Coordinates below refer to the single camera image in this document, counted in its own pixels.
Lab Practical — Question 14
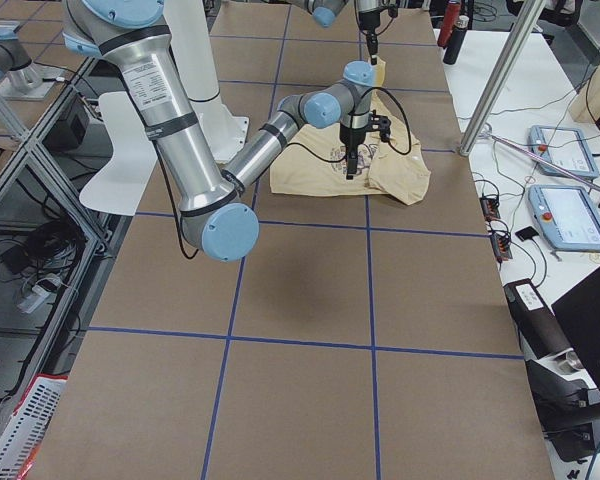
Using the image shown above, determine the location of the silver metal rod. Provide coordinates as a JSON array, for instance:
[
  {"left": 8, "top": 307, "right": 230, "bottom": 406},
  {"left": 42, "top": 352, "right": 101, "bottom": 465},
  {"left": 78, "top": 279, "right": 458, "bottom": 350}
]
[{"left": 478, "top": 130, "right": 600, "bottom": 193}]

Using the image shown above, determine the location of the lower blue teach pendant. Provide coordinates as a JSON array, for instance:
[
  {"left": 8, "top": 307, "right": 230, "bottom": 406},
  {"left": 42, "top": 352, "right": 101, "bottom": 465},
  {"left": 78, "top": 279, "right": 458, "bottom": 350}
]
[{"left": 527, "top": 185, "right": 600, "bottom": 253}]

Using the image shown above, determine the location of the black monitor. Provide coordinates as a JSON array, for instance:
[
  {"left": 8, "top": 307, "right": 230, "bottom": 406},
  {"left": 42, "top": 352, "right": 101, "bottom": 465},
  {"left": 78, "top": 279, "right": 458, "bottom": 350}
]
[{"left": 552, "top": 266, "right": 600, "bottom": 389}]

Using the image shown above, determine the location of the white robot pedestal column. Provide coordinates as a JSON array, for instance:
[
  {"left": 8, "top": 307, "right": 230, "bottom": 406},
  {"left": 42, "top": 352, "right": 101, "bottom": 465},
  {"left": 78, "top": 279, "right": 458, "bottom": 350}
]
[{"left": 163, "top": 0, "right": 249, "bottom": 164}]

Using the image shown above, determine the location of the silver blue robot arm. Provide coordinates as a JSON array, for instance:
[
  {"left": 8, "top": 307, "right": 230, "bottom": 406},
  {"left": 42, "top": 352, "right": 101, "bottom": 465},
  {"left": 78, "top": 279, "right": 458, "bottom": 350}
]
[
  {"left": 288, "top": 0, "right": 399, "bottom": 65},
  {"left": 63, "top": 1, "right": 376, "bottom": 262}
]

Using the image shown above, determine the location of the white plastic chair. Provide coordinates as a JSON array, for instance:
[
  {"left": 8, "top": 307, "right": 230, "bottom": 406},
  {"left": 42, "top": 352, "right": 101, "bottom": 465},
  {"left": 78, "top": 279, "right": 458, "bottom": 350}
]
[{"left": 79, "top": 91, "right": 157, "bottom": 216}]

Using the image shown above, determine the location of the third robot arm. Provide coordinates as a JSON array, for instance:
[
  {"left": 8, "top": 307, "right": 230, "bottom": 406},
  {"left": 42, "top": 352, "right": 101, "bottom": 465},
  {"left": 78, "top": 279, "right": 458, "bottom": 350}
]
[{"left": 0, "top": 1, "right": 379, "bottom": 80}]

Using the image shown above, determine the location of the black thermos bottle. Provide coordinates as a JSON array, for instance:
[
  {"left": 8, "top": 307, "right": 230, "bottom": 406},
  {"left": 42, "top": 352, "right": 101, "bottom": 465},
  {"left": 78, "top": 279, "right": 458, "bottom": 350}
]
[{"left": 442, "top": 15, "right": 469, "bottom": 65}]

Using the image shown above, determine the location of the black box under frame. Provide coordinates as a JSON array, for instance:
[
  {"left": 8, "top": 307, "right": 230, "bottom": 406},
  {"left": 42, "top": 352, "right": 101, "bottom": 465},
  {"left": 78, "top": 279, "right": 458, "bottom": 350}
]
[{"left": 43, "top": 101, "right": 89, "bottom": 151}]

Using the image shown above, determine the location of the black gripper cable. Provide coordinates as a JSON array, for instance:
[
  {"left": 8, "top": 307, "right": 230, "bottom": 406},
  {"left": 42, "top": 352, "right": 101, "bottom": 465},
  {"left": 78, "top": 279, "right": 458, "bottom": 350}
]
[{"left": 284, "top": 84, "right": 414, "bottom": 164}]

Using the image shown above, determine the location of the cream long-sleeve graphic shirt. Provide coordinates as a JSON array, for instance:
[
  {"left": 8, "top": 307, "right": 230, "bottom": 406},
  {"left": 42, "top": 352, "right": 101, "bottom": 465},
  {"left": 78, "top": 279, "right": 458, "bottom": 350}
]
[{"left": 269, "top": 55, "right": 433, "bottom": 206}]

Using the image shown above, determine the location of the white power strip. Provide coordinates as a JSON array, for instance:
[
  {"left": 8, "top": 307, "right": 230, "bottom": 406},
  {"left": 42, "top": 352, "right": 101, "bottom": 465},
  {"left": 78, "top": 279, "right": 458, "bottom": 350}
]
[{"left": 17, "top": 278, "right": 60, "bottom": 314}]

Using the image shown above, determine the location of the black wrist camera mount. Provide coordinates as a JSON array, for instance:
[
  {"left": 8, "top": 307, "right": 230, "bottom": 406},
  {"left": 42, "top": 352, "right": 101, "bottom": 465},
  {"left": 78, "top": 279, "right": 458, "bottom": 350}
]
[{"left": 367, "top": 112, "right": 391, "bottom": 143}]

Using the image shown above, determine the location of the lower small circuit board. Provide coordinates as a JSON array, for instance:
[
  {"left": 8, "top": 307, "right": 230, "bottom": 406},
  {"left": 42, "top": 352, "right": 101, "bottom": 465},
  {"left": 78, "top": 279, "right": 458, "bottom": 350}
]
[{"left": 489, "top": 230, "right": 513, "bottom": 264}]

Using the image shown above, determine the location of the upper small circuit board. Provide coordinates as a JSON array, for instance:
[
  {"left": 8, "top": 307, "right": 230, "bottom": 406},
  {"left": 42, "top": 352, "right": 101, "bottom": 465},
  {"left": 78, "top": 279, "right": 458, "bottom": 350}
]
[{"left": 479, "top": 196, "right": 501, "bottom": 221}]

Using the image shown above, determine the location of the small circuit board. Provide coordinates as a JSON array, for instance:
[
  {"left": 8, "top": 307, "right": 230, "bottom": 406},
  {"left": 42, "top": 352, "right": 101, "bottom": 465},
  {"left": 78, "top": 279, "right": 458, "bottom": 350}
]
[
  {"left": 489, "top": 230, "right": 513, "bottom": 264},
  {"left": 479, "top": 196, "right": 501, "bottom": 221}
]

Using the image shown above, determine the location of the blue teach pendant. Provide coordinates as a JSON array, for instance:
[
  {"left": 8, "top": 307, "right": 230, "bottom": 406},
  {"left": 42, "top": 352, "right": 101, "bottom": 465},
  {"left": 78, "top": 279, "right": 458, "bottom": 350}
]
[
  {"left": 528, "top": 125, "right": 600, "bottom": 180},
  {"left": 527, "top": 185, "right": 600, "bottom": 253}
]

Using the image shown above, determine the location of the aluminium frame table at left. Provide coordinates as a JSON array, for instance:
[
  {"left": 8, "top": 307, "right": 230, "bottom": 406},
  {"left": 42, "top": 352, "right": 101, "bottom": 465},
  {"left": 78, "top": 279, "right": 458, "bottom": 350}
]
[{"left": 0, "top": 62, "right": 127, "bottom": 340}]

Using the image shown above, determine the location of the upper blue teach pendant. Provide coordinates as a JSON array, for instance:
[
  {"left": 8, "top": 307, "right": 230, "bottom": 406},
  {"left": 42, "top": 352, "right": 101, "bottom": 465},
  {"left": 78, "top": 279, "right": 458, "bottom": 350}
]
[{"left": 528, "top": 125, "right": 600, "bottom": 180}]

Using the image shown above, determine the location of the aluminium frame post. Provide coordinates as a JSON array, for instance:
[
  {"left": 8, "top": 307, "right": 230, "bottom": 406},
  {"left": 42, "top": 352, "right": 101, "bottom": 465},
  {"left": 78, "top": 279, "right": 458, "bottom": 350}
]
[{"left": 458, "top": 0, "right": 544, "bottom": 157}]

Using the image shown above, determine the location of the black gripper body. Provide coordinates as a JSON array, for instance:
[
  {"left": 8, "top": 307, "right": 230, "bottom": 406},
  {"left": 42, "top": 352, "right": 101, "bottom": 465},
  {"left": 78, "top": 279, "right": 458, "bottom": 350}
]
[
  {"left": 339, "top": 124, "right": 367, "bottom": 160},
  {"left": 360, "top": 12, "right": 380, "bottom": 45}
]

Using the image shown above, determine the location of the white perforated basket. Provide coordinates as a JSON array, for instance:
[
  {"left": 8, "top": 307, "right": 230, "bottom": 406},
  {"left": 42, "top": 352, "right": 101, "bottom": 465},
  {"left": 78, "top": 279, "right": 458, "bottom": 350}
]
[{"left": 0, "top": 374, "right": 68, "bottom": 479}]

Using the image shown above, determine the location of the red water bottle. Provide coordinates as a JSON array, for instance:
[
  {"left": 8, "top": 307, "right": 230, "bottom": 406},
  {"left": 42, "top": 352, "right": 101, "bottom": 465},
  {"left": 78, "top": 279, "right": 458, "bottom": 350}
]
[{"left": 437, "top": 0, "right": 462, "bottom": 48}]

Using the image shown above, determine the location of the small black square pad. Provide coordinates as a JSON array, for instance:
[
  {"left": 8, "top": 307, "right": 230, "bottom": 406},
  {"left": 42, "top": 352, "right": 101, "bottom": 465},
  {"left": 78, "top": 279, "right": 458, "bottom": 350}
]
[{"left": 515, "top": 226, "right": 539, "bottom": 241}]

